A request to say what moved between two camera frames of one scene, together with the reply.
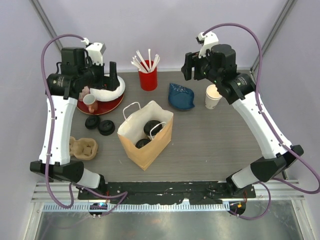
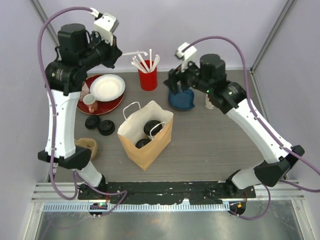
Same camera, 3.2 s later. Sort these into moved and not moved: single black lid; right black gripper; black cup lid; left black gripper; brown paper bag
Moved: right black gripper; left black gripper
Not moved: brown paper bag; black cup lid; single black lid
